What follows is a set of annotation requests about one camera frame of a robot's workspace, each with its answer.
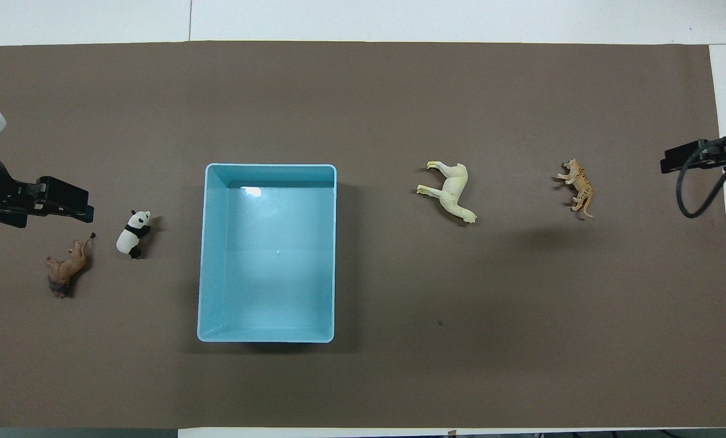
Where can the orange striped tiger toy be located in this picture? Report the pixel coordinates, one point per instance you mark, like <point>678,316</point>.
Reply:
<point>580,185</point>

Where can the brown lion toy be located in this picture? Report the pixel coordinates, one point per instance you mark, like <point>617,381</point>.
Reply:
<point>67,267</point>

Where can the black and white panda toy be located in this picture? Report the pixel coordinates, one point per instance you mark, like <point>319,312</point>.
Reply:
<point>132,233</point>

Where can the cream horse toy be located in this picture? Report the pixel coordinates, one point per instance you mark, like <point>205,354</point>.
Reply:
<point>454,191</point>

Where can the brown table mat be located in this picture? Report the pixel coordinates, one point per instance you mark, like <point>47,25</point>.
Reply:
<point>460,304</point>

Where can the light blue storage box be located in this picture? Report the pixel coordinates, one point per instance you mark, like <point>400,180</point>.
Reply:
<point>268,255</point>

